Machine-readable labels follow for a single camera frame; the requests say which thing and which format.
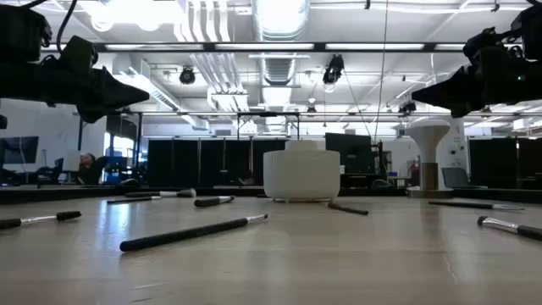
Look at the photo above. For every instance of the thin brush long silver ferrule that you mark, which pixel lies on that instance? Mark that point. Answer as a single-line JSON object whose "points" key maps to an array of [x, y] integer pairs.
{"points": [[461, 204]]}

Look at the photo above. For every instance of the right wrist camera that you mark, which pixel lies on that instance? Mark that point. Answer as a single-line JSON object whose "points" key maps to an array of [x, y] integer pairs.
{"points": [[480, 44]]}

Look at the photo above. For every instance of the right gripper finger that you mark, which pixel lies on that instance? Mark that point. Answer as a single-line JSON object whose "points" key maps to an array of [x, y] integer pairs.
{"points": [[460, 110], [444, 91]]}

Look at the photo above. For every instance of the white box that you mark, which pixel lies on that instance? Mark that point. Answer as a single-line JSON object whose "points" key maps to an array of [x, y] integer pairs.
{"points": [[71, 161]]}

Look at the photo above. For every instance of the makeup brush long black bristles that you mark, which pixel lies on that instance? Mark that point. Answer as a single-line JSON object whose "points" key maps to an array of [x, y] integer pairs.
{"points": [[68, 215]]}

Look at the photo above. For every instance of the round black ceiling fixture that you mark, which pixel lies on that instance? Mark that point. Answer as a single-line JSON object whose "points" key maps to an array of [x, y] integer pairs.
{"points": [[187, 76]]}

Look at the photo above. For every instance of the white mushroom table lamp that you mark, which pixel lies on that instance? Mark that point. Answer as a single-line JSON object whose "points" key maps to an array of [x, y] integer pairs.
{"points": [[427, 135]]}

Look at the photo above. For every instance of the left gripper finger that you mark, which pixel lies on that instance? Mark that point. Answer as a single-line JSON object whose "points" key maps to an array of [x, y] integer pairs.
{"points": [[118, 91], [91, 115]]}

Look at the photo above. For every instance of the person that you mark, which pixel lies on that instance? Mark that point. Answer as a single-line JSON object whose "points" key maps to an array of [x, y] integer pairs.
{"points": [[89, 165]]}

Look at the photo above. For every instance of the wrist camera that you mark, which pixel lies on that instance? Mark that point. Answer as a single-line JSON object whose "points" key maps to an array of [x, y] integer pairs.
{"points": [[480, 44], [78, 51]]}

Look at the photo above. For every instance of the thin flat-tip makeup brush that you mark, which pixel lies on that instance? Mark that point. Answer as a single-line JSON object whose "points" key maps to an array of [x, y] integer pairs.
{"points": [[127, 200]]}

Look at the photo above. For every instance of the overhead beam with light strips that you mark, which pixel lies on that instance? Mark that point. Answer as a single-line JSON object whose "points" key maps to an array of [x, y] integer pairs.
{"points": [[209, 47]]}

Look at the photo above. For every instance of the thin black makeup brush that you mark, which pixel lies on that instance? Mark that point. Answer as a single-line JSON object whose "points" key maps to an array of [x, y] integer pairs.
{"points": [[347, 209]]}

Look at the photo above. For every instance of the fluffy powder brush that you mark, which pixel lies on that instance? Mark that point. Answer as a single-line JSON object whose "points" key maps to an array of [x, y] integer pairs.
{"points": [[186, 193]]}

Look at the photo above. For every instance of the black partition panels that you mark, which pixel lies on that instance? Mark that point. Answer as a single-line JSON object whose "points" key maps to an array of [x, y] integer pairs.
{"points": [[186, 163], [491, 163]]}

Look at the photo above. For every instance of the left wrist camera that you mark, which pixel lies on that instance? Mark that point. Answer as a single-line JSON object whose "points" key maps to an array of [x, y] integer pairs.
{"points": [[78, 51]]}

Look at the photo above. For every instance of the white ribbed round container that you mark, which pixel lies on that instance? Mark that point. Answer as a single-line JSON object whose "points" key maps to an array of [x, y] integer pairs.
{"points": [[301, 173]]}

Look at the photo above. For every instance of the grey chair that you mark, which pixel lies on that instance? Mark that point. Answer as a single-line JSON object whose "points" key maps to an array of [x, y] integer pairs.
{"points": [[457, 178]]}

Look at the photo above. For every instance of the black ceiling camera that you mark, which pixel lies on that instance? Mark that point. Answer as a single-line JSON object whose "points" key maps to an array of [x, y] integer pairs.
{"points": [[334, 68], [407, 108]]}

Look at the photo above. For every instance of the dark wall monitor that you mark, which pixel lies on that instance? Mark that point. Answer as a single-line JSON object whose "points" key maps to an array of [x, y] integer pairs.
{"points": [[21, 150]]}

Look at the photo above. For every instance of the silver air duct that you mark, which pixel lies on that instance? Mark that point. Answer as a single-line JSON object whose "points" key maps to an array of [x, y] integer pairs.
{"points": [[279, 21]]}

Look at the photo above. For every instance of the long thin black liner brush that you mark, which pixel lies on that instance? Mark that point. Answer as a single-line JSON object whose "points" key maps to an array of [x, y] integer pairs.
{"points": [[182, 234]]}

